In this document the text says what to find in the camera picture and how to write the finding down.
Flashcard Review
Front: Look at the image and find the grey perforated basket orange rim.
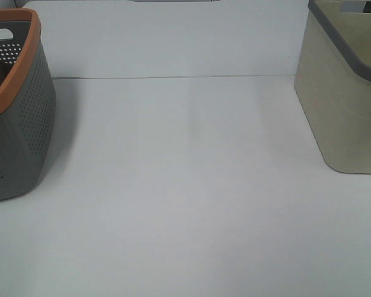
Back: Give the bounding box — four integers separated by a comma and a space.
0, 8, 56, 201

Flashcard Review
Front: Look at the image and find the beige basket grey rim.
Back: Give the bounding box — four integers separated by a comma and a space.
294, 1, 371, 174

